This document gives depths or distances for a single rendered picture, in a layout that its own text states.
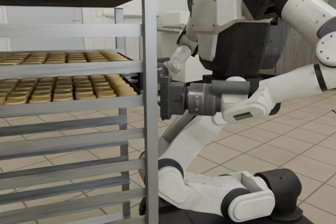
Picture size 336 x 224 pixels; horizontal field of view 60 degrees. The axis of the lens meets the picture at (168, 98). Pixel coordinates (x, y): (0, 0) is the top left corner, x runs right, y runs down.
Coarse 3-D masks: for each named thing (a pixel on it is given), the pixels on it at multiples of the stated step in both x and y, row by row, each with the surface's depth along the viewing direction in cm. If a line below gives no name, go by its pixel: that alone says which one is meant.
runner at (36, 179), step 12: (72, 168) 75; (84, 168) 76; (96, 168) 77; (108, 168) 78; (120, 168) 79; (132, 168) 80; (0, 180) 70; (12, 180) 70; (24, 180) 71; (36, 180) 72; (48, 180) 73; (60, 180) 74
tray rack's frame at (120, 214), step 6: (96, 216) 129; (102, 216) 129; (108, 216) 129; (114, 216) 129; (120, 216) 129; (126, 216) 129; (66, 222) 125; (72, 222) 125; (78, 222) 125; (84, 222) 125; (90, 222) 125; (96, 222) 125; (102, 222) 125
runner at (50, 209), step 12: (120, 192) 80; (132, 192) 82; (144, 192) 83; (48, 204) 75; (60, 204) 76; (72, 204) 77; (84, 204) 78; (96, 204) 79; (0, 216) 72; (12, 216) 72; (24, 216) 73; (36, 216) 74
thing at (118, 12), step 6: (114, 12) 111; (120, 12) 110; (114, 18) 112; (120, 18) 111; (120, 36) 112; (120, 42) 113; (120, 108) 119; (120, 114) 119; (120, 126) 120; (126, 126) 121; (126, 144) 123; (120, 150) 124; (126, 150) 124; (126, 186) 128; (126, 204) 130; (126, 210) 130
